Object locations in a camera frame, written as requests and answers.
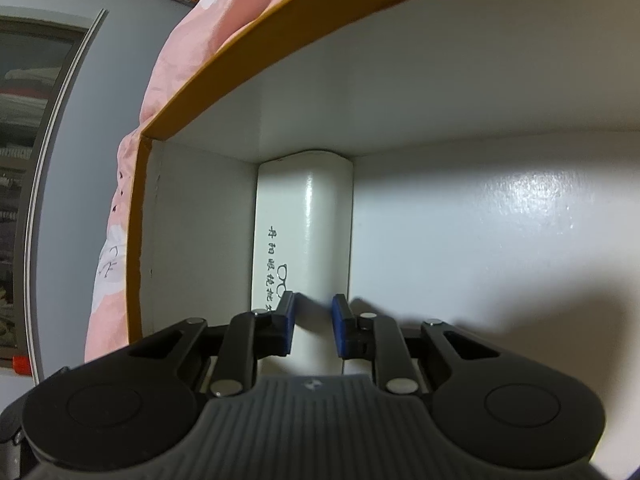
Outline white glasses case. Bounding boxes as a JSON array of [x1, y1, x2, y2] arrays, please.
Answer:
[[248, 148, 355, 377]]

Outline orange cardboard box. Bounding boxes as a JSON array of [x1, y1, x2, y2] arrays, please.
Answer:
[[126, 0, 640, 361]]

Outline grey sliding-door wardrobe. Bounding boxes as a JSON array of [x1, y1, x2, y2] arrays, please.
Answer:
[[0, 7, 109, 382]]

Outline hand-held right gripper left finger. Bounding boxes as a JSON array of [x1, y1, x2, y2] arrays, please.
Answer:
[[127, 291, 297, 397]]

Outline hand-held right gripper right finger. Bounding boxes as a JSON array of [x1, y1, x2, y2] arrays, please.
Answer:
[[331, 294, 502, 395]]

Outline pink printed blanket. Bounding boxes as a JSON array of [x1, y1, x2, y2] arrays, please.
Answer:
[[84, 0, 362, 364]]

